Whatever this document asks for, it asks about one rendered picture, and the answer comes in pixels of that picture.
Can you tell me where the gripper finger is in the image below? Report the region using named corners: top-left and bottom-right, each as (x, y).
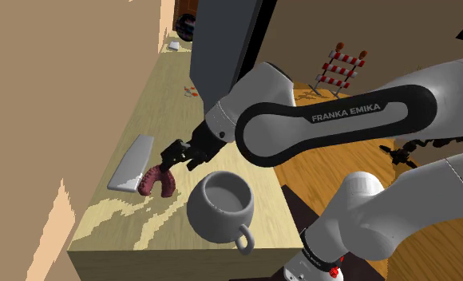
top-left (185, 151), bottom-right (209, 172)
top-left (160, 139), bottom-right (192, 172)

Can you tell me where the dark red U-shaped object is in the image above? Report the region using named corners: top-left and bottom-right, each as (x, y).
top-left (137, 164), bottom-right (176, 199)

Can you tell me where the grey flat slab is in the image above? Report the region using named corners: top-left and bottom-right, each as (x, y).
top-left (106, 134), bottom-right (155, 194)

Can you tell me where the grey mug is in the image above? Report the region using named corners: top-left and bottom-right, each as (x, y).
top-left (186, 170), bottom-right (255, 256)

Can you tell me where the tall grey cabinet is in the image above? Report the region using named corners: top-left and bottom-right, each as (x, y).
top-left (189, 0), bottom-right (264, 115)

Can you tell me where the dark sphere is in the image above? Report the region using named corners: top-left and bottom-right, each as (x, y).
top-left (176, 13), bottom-right (197, 43)

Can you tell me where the red white striped barrier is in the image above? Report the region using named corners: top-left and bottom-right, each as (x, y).
top-left (307, 42), bottom-right (369, 100)

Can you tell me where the black branching object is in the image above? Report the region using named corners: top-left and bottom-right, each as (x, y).
top-left (378, 136), bottom-right (463, 169)

